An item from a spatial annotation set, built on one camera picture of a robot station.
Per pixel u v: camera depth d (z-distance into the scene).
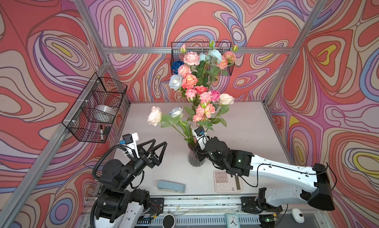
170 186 0.77
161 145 0.54
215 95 0.63
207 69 0.75
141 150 0.54
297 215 0.69
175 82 0.68
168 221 0.65
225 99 0.63
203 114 0.58
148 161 0.51
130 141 0.50
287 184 0.44
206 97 0.61
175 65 0.72
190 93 0.66
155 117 0.58
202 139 0.56
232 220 0.68
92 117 0.72
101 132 0.72
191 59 0.63
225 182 0.80
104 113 0.70
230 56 0.74
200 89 0.68
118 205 0.43
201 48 0.90
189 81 0.65
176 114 0.62
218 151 0.47
